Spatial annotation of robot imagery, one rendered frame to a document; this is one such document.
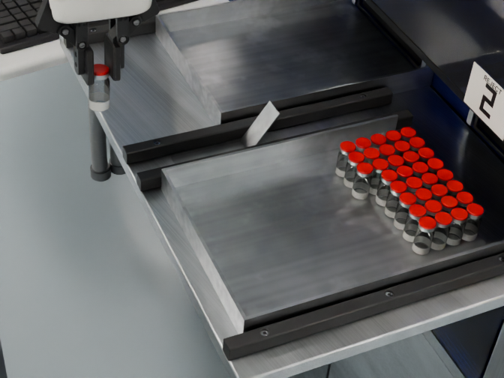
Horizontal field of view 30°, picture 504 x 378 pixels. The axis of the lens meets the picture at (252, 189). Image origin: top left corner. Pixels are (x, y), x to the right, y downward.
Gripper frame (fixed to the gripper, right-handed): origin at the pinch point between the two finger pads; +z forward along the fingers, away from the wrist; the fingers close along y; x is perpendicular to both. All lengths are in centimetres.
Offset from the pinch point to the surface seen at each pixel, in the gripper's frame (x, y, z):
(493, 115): 8.4, -46.6, 10.8
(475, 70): 3.5, -46.5, 7.1
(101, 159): -92, -29, 80
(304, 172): -4.1, -29.0, 23.7
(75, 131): -136, -36, 102
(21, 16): -61, -6, 26
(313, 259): 10.3, -22.8, 25.1
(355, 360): -13, -51, 77
